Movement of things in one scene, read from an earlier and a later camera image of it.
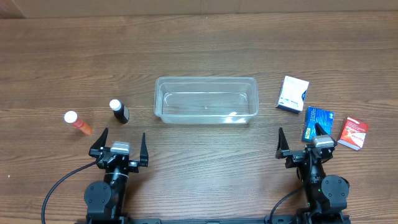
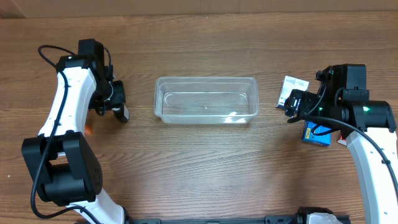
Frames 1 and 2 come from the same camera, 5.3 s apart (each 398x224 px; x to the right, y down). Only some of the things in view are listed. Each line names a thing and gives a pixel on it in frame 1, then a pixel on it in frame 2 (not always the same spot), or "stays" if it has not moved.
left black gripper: x=112 y=158 to x=118 y=94
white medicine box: x=292 y=94 stays
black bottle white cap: x=120 y=111 stays
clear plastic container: x=206 y=100 stays
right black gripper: x=306 y=155 to x=298 y=101
